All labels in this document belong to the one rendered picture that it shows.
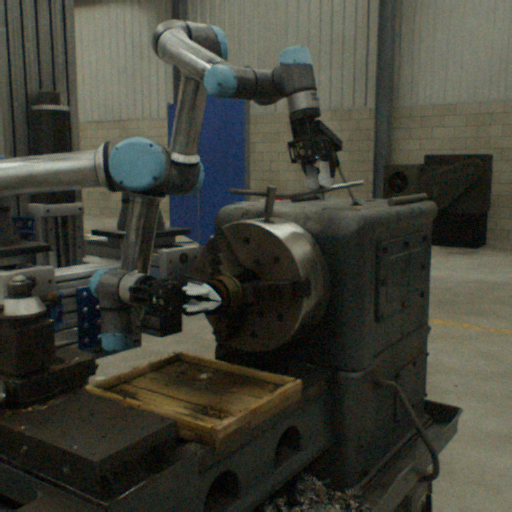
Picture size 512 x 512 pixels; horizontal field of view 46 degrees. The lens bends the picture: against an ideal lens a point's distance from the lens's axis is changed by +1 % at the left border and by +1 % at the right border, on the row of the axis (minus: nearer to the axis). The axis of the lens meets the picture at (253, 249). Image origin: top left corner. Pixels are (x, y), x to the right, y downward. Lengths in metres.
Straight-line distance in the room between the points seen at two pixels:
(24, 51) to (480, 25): 10.38
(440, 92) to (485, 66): 0.83
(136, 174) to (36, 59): 0.67
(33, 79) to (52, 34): 0.15
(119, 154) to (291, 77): 0.44
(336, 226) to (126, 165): 0.51
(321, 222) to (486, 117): 10.09
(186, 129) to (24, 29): 0.53
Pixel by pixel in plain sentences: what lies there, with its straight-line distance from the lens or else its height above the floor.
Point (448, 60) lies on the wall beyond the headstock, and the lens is 11.84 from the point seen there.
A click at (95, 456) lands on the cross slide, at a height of 0.97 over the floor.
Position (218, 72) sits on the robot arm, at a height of 1.58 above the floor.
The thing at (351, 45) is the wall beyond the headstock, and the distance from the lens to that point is 12.48.
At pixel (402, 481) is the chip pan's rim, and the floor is 0.57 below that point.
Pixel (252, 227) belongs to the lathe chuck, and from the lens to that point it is 1.39.
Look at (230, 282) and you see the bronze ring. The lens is 1.33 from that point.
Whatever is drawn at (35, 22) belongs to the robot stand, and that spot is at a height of 1.77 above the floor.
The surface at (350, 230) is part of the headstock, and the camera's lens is 1.45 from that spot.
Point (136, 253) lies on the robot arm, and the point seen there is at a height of 1.15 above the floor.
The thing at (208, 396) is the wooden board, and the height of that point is 0.88.
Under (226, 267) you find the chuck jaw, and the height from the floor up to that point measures 1.13.
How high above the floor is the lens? 1.37
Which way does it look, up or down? 8 degrees down
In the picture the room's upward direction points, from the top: straight up
